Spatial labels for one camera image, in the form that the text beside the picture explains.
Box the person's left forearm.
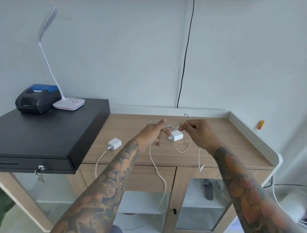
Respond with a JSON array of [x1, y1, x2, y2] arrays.
[[50, 139, 147, 233]]

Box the wooden cabinet with glass doors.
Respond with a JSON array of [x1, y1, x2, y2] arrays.
[[0, 110, 283, 233]]

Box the white charging cable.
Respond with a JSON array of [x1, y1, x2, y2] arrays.
[[95, 147, 112, 179], [147, 113, 205, 217]]

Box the thin black floor cable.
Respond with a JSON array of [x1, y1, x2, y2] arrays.
[[263, 183, 307, 188]]

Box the black wall cable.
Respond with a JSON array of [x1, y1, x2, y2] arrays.
[[177, 0, 195, 108]]

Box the person's right forearm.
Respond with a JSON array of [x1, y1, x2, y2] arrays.
[[208, 144, 306, 233]]

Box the black cash drawer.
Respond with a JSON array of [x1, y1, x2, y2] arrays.
[[0, 98, 111, 175]]

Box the green fabric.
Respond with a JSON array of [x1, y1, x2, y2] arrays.
[[0, 188, 16, 214]]

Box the person's left hand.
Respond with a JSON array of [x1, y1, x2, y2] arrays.
[[134, 119, 172, 153]]

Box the black and blue receipt printer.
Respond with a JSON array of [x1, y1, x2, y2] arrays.
[[15, 84, 62, 114]]

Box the white charger adapter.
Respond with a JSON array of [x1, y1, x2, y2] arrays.
[[107, 138, 122, 151], [168, 130, 184, 142]]

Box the silver keys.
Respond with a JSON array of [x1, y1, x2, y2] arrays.
[[35, 165, 46, 183]]

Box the white round appliance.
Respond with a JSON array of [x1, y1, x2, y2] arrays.
[[279, 189, 307, 224]]

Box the person's right hand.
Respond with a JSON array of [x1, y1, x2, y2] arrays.
[[179, 119, 223, 155]]

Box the white desk lamp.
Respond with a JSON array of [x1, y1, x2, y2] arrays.
[[37, 6, 86, 111]]

